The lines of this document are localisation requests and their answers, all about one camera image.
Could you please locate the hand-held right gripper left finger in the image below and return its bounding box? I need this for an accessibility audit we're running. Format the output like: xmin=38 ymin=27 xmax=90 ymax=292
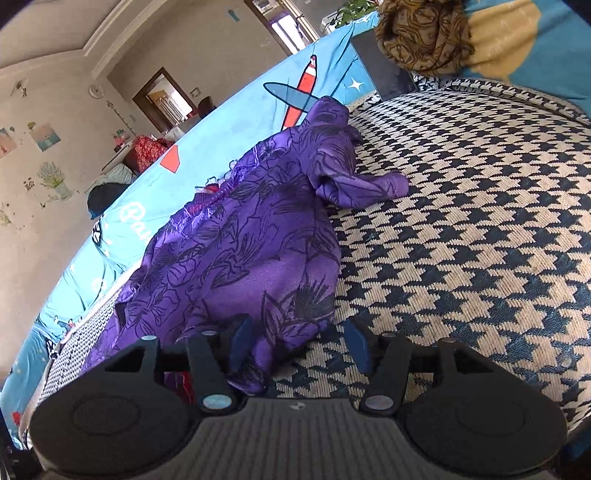
xmin=104 ymin=316 xmax=254 ymax=414

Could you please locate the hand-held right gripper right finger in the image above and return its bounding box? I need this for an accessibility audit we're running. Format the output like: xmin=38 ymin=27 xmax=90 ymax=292
xmin=344 ymin=318 xmax=497 ymax=415

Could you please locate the purple floral garment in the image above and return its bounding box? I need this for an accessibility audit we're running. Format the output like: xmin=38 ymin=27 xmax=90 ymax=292
xmin=81 ymin=96 xmax=409 ymax=395

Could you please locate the houndstooth sofa mat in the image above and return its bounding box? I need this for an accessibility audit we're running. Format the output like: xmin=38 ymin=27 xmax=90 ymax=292
xmin=34 ymin=76 xmax=591 ymax=435

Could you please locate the blue printed sofa cover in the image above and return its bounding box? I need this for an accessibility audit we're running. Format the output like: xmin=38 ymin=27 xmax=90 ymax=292
xmin=0 ymin=11 xmax=384 ymax=450

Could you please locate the dark jacket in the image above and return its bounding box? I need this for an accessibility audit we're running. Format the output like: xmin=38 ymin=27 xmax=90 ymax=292
xmin=87 ymin=181 xmax=134 ymax=220

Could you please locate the grey striped bedding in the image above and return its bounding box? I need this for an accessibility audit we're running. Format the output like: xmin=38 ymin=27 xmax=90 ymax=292
xmin=104 ymin=164 xmax=137 ymax=185

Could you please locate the red floral cloth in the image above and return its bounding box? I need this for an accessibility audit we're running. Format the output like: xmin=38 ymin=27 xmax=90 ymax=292
xmin=134 ymin=135 xmax=174 ymax=174

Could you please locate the brown framed doorway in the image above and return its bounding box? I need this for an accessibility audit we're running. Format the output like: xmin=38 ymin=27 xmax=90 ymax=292
xmin=133 ymin=67 xmax=195 ymax=134

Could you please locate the black tablet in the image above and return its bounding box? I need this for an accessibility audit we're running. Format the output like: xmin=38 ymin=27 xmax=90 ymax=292
xmin=351 ymin=30 xmax=416 ymax=101

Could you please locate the door with bright window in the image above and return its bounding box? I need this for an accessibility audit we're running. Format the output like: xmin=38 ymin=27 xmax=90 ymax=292
xmin=245 ymin=0 xmax=319 ymax=56

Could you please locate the brown patterned cloth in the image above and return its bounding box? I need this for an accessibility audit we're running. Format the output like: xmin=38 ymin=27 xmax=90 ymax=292
xmin=374 ymin=0 xmax=476 ymax=77

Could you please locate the trailing green potted plant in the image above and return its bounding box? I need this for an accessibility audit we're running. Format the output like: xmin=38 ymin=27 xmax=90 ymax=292
xmin=335 ymin=0 xmax=379 ymax=24

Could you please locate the blue yellow printed cushion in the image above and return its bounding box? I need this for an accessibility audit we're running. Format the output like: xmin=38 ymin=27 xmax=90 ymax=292
xmin=455 ymin=0 xmax=591 ymax=112

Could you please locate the lavender pot wall sticker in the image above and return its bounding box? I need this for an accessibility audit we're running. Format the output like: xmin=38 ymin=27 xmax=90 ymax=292
xmin=37 ymin=161 xmax=74 ymax=200

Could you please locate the blue wall picture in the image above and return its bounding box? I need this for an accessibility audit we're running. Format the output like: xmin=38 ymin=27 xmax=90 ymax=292
xmin=30 ymin=122 xmax=61 ymax=152

